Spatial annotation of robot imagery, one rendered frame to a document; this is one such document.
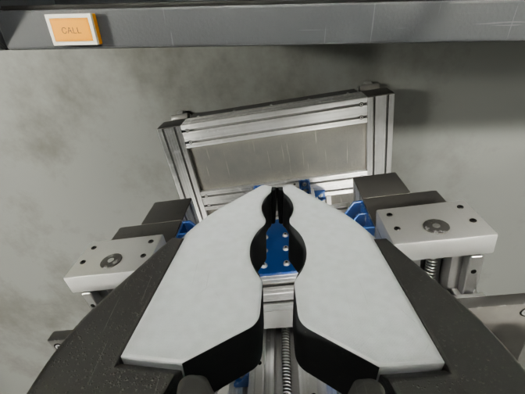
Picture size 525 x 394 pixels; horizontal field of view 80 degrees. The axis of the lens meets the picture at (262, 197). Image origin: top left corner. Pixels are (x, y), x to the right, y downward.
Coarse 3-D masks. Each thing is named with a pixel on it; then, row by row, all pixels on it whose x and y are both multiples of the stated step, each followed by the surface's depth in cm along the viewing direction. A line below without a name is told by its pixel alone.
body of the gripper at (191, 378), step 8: (192, 376) 6; (200, 376) 6; (184, 384) 6; (192, 384) 6; (200, 384) 6; (208, 384) 6; (352, 384) 6; (360, 384) 6; (368, 384) 6; (376, 384) 6; (184, 392) 6; (192, 392) 6; (200, 392) 6; (208, 392) 6; (352, 392) 5; (360, 392) 5; (368, 392) 5; (376, 392) 5; (384, 392) 5
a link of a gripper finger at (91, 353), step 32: (160, 256) 9; (128, 288) 8; (96, 320) 7; (128, 320) 7; (64, 352) 6; (96, 352) 6; (64, 384) 6; (96, 384) 6; (128, 384) 6; (160, 384) 6
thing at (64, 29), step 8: (56, 24) 34; (64, 24) 34; (72, 24) 34; (80, 24) 34; (88, 24) 34; (96, 24) 34; (56, 32) 34; (64, 32) 34; (72, 32) 34; (80, 32) 34; (88, 32) 34; (56, 40) 35; (64, 40) 35; (72, 40) 34; (80, 40) 34; (88, 40) 34
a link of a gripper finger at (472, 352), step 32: (384, 256) 9; (416, 288) 8; (448, 320) 7; (448, 352) 6; (480, 352) 6; (384, 384) 6; (416, 384) 6; (448, 384) 6; (480, 384) 6; (512, 384) 6
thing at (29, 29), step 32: (256, 0) 33; (288, 0) 33; (320, 0) 33; (352, 0) 33; (384, 0) 33; (416, 0) 33; (448, 0) 33; (480, 0) 32; (512, 0) 32; (32, 32) 35; (128, 32) 35; (160, 32) 35; (192, 32) 35; (224, 32) 35; (256, 32) 35; (288, 32) 34; (320, 32) 34; (352, 32) 34; (384, 32) 34; (416, 32) 34; (448, 32) 34; (480, 32) 34; (512, 32) 34
